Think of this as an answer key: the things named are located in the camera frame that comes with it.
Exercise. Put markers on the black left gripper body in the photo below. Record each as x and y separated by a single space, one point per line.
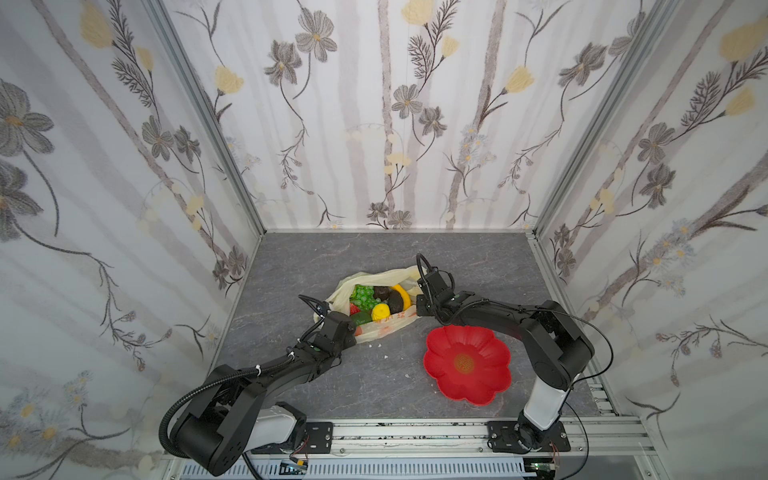
335 323

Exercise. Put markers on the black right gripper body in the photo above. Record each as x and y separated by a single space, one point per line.
433 299

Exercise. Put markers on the pale yellow plastic bag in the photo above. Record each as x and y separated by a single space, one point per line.
407 278

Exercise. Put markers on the red flower-shaped bowl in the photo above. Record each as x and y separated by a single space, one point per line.
468 363

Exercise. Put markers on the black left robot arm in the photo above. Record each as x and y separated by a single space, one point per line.
213 424

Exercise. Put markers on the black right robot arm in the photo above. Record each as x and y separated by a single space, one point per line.
558 352

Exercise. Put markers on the yellow fake banana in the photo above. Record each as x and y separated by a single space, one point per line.
403 295

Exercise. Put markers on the green fake vegetable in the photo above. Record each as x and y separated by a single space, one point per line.
362 317

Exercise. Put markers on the green fake grapes bunch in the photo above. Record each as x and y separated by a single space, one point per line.
363 297

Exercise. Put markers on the yellow fake lemon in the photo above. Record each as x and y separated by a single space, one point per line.
380 312

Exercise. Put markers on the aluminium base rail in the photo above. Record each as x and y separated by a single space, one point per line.
604 447

